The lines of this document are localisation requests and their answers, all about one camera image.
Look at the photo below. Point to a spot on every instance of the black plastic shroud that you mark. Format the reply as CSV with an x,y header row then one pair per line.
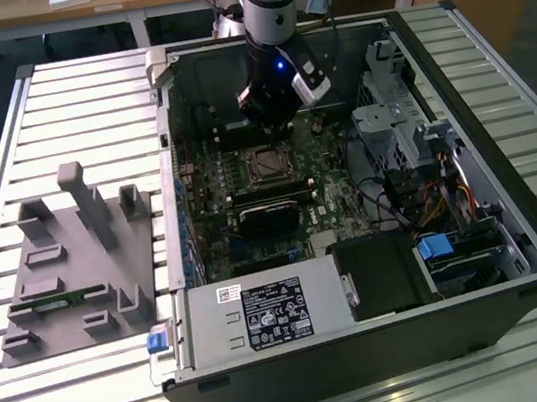
x,y
381,275

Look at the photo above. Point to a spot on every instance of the black open PC case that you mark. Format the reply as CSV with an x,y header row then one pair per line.
x,y
325,379

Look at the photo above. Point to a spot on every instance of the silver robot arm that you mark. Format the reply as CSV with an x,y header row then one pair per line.
x,y
270,8

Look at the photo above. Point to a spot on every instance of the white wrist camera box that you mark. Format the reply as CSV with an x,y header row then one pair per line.
x,y
311,78

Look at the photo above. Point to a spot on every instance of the metal disk bay cage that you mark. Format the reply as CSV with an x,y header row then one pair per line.
x,y
391,142

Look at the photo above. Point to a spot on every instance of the grey plastic parts rack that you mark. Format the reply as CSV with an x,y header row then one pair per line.
x,y
84,289

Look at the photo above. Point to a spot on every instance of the grey power supply unit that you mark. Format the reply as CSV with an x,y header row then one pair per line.
x,y
207,331

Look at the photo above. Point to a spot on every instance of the green RAM stick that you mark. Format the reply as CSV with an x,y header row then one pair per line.
x,y
71,298
273,197

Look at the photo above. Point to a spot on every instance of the blue disk carrier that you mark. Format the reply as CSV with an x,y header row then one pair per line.
x,y
436,247

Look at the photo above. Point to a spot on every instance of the CPU socket with metal frame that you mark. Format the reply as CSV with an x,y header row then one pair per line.
x,y
297,177

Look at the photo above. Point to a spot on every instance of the silver square CPU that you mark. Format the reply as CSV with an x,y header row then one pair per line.
x,y
269,161

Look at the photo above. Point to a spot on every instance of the black graphics card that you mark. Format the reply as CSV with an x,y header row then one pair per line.
x,y
271,221

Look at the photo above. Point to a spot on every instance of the blue case latch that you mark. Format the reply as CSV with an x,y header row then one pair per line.
x,y
157,341

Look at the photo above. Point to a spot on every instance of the green motherboard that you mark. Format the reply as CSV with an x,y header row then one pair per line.
x,y
339,200

